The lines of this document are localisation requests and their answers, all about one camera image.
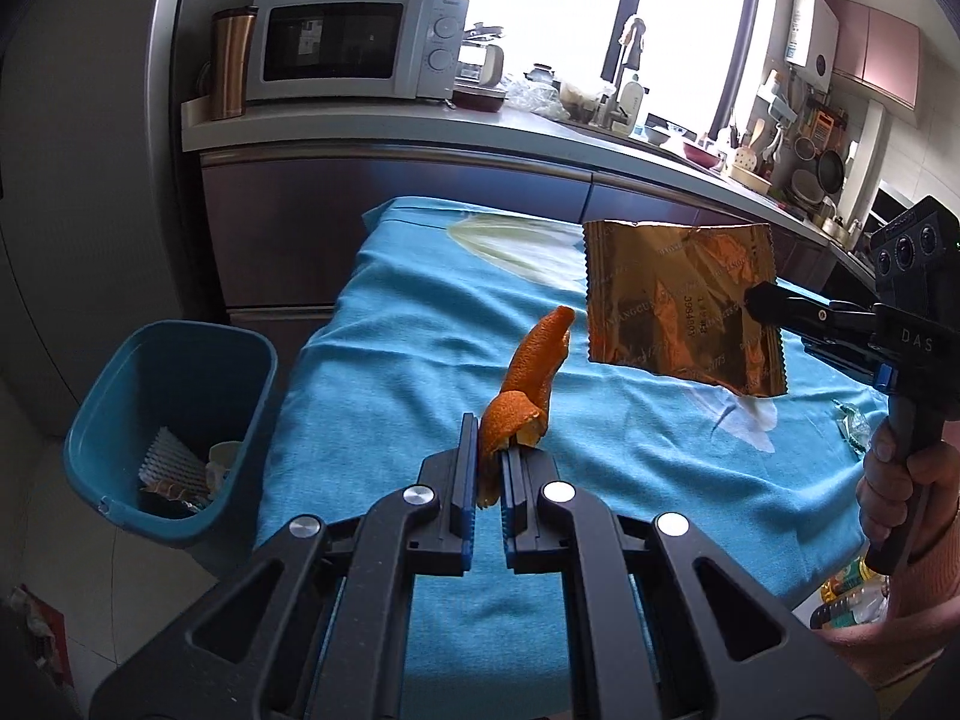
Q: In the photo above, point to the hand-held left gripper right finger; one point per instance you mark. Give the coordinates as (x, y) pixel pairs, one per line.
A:
(508, 510)

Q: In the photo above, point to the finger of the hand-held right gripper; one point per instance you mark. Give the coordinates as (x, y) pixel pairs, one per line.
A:
(840, 360)
(802, 311)

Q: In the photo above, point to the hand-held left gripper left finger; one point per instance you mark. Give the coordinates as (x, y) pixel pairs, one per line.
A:
(469, 495)

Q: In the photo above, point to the clear plastic wrapper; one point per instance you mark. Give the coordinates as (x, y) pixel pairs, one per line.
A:
(851, 427)

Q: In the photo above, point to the gold snack wrapper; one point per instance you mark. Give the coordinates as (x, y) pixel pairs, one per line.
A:
(660, 300)

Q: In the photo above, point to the orange peel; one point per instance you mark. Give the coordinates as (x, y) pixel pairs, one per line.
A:
(536, 360)

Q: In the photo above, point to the paper cup with blue print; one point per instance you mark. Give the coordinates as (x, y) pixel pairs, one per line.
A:
(225, 461)

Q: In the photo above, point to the white foam fruit net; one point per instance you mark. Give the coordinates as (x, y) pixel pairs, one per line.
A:
(172, 461)

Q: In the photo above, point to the blue trash bin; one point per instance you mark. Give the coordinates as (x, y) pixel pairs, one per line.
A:
(172, 367)

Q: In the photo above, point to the person's right forearm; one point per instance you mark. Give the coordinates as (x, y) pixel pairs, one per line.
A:
(930, 600)

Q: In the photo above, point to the person's right hand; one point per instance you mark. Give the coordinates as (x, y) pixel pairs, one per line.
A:
(885, 487)

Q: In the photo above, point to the cream pot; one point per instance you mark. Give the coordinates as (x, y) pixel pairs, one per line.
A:
(751, 180)

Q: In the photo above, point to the hanging frying pan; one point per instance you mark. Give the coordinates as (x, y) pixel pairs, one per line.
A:
(831, 172)

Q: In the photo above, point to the blue floral tablecloth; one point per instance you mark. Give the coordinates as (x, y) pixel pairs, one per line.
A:
(420, 360)

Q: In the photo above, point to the dotted utensil holder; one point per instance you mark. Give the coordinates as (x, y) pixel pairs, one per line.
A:
(744, 157)

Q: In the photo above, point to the red bowl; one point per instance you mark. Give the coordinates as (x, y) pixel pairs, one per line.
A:
(703, 154)

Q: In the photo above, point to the white soap bottle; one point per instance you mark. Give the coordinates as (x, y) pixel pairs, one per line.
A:
(632, 101)

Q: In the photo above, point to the white water heater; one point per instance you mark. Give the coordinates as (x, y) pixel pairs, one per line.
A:
(811, 37)

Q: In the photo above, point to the kitchen counter cabinet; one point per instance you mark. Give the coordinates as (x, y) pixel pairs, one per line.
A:
(337, 202)

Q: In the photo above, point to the metal kitchen faucet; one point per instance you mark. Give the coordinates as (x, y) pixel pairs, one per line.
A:
(630, 37)

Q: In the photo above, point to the clear plastic bag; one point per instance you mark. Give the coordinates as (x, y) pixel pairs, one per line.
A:
(534, 97)

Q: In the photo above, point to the glass jar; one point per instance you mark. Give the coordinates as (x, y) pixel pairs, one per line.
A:
(540, 73)

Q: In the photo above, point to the dark red food container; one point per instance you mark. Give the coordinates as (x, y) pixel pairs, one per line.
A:
(480, 99)

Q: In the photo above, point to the kitchen window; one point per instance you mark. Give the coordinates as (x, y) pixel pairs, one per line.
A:
(547, 7)

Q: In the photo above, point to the glass kettle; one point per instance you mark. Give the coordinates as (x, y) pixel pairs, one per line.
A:
(484, 60)

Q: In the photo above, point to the red box with clutter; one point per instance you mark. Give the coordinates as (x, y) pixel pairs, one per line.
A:
(37, 652)

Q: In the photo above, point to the white microwave oven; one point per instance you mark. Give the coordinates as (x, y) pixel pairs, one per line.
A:
(337, 45)

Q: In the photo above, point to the copper thermos mug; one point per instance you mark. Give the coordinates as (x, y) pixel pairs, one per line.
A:
(231, 64)

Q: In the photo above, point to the grey refrigerator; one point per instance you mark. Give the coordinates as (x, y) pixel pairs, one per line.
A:
(90, 165)

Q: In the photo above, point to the blue wall rack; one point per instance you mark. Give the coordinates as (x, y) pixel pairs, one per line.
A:
(782, 109)

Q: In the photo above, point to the pink wall cabinet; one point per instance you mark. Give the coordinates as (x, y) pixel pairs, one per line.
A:
(877, 52)

